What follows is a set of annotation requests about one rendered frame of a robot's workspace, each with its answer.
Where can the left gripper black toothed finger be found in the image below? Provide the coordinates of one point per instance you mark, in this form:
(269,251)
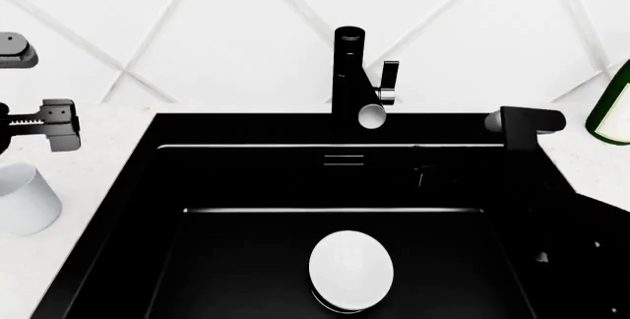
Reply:
(61,123)

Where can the white cup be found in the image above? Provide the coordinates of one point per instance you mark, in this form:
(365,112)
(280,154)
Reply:
(27,204)

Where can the white bowl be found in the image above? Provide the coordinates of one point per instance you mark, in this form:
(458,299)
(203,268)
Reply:
(350,267)

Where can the black kitchen sink basin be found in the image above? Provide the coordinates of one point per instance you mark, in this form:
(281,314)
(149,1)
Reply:
(236,245)

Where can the dark grey rounded device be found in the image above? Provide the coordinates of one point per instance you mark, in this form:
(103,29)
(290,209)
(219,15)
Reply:
(15,53)

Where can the black chrome faucet lever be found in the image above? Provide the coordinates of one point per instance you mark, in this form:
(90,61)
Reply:
(390,75)

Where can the black cylindrical faucet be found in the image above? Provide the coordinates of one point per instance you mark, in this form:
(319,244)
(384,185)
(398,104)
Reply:
(347,75)

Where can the green glass bottle white label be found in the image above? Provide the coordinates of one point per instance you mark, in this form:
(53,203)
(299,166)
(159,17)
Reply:
(612,112)

